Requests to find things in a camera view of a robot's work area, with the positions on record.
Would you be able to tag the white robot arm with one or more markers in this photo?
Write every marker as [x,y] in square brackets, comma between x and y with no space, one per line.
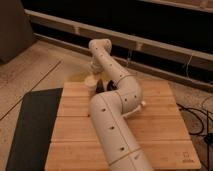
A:
[107,111]

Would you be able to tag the small black object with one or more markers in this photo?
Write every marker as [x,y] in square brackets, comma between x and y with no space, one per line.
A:
[100,87]

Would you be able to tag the brown cabinet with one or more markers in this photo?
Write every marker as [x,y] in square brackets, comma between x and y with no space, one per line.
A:
[16,34]

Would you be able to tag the dark ceramic bowl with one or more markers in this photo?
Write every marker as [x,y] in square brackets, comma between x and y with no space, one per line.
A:
[111,86]

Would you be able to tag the black floor mat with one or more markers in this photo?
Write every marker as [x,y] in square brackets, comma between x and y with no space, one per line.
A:
[33,130]

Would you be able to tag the white wall shelf rail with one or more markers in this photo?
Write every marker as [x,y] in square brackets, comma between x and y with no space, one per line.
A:
[151,47]

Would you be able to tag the beige ceramic cup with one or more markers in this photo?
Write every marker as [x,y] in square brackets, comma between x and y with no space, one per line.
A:
[91,82]

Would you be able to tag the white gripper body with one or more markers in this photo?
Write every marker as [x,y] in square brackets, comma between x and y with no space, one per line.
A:
[96,69]

